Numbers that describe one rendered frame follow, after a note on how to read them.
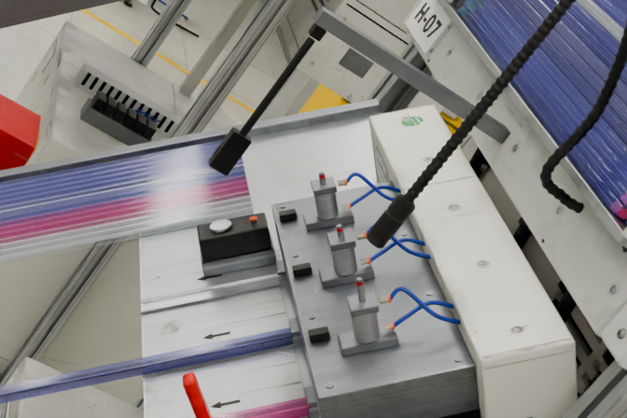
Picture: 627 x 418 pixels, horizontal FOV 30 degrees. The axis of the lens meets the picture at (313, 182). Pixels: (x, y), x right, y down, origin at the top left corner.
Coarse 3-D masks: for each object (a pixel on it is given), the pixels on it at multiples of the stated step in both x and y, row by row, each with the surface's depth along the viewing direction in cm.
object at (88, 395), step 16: (32, 368) 167; (48, 368) 169; (16, 400) 161; (32, 400) 161; (48, 400) 163; (64, 400) 165; (80, 400) 168; (96, 400) 170; (112, 400) 172; (0, 416) 162; (16, 416) 157; (32, 416) 158; (48, 416) 160; (64, 416) 162; (80, 416) 164; (96, 416) 167; (112, 416) 169; (128, 416) 172
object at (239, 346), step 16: (256, 336) 114; (272, 336) 113; (288, 336) 113; (176, 352) 113; (192, 352) 113; (208, 352) 113; (224, 352) 113; (240, 352) 113; (96, 368) 113; (112, 368) 112; (128, 368) 112; (144, 368) 112; (160, 368) 113; (16, 384) 112; (32, 384) 112; (48, 384) 112; (64, 384) 112; (80, 384) 112; (0, 400) 112
